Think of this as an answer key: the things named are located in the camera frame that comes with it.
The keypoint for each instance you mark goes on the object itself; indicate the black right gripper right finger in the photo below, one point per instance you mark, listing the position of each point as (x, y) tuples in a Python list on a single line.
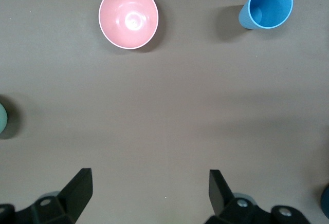
[(228, 211)]

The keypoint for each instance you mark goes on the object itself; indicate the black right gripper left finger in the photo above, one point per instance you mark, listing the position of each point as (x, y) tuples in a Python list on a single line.
[(69, 203)]

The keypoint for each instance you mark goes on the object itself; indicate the green bowl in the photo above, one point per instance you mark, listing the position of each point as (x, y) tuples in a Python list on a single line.
[(2, 118)]

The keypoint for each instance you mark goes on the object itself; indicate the pink bowl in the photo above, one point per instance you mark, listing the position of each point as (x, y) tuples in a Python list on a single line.
[(128, 16)]

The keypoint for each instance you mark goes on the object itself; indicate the dark blue round part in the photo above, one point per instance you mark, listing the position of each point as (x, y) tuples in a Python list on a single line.
[(325, 202)]

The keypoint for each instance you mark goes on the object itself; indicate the brown table cover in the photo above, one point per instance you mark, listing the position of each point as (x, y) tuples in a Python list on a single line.
[(164, 105)]

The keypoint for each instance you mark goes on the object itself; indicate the blue ribbed cup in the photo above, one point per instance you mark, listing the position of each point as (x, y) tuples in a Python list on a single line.
[(270, 5)]

